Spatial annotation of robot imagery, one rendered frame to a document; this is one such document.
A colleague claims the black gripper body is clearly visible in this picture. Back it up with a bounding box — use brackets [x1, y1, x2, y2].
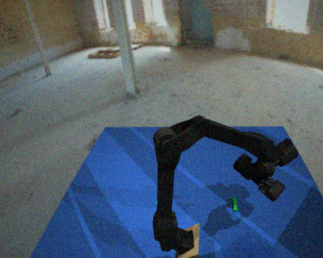
[233, 153, 285, 202]

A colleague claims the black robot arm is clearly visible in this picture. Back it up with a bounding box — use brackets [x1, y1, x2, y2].
[152, 115, 298, 255]

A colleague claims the green rectangular post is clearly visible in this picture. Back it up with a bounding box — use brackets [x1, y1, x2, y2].
[232, 198, 237, 212]

